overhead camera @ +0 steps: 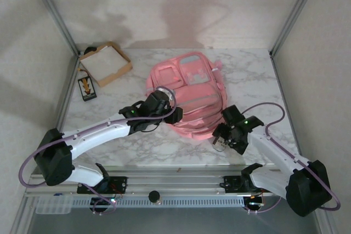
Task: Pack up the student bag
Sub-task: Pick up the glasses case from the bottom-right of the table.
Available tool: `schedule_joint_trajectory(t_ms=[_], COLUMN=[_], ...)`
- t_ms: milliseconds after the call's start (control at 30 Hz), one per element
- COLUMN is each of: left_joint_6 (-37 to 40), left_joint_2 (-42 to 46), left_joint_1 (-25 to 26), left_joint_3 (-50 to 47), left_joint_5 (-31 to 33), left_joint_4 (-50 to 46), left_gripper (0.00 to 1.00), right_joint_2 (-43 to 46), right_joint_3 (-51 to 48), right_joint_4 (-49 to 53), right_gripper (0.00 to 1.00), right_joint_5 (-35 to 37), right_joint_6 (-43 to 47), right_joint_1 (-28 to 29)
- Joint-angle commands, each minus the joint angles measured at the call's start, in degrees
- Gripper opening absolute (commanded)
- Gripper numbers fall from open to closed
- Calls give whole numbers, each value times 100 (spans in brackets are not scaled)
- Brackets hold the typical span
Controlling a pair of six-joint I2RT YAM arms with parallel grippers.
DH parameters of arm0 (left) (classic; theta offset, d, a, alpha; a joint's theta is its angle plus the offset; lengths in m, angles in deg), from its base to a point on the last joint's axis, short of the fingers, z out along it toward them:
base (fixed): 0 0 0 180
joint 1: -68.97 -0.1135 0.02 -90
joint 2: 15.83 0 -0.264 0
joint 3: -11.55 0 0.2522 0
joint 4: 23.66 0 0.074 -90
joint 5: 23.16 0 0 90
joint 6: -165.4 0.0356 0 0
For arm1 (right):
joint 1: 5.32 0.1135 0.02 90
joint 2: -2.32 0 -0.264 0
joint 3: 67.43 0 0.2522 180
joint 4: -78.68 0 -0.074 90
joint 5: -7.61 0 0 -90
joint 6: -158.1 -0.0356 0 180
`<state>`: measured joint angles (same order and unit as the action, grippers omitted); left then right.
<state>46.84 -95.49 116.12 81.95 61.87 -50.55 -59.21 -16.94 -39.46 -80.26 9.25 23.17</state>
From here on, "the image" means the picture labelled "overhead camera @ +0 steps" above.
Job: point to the aluminium right side rail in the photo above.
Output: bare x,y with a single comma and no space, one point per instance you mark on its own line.
279,72

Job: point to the aluminium front rail bed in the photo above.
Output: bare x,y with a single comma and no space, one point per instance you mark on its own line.
178,182

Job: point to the white paper sheet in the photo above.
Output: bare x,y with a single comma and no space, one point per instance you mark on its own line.
104,62

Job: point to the black round knob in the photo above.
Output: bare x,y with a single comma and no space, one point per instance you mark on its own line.
154,196

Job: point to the black round rubber cap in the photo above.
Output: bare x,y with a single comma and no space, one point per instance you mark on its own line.
89,50

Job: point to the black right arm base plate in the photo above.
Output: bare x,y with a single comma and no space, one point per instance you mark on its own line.
231,184

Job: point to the aluminium frame post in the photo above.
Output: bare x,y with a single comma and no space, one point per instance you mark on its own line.
55,14
296,12

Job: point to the brown cardboard box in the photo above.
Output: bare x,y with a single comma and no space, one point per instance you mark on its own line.
118,76

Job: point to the aluminium right frame post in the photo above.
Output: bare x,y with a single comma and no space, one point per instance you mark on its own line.
296,12

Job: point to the black pack with gold print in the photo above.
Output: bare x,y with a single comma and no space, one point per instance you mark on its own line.
87,91

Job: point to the aluminium left side rail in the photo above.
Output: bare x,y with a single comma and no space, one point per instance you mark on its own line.
63,108

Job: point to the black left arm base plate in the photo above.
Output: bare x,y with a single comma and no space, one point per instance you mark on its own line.
120,183

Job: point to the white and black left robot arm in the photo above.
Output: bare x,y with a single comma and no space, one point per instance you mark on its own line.
96,135

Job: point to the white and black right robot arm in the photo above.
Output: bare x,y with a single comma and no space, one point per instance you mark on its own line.
274,149

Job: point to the small circuit board with LED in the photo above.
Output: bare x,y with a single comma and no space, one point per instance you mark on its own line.
115,200
255,202

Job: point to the grey metal panel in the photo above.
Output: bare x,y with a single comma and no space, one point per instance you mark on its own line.
175,221

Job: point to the pink school backpack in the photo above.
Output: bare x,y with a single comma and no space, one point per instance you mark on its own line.
192,99

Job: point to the aluminium rail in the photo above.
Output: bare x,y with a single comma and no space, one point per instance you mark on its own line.
63,108
279,72

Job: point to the aluminium left frame post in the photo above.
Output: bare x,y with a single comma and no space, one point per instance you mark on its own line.
55,14

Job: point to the red white striped can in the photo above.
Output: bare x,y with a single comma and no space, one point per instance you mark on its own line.
220,145

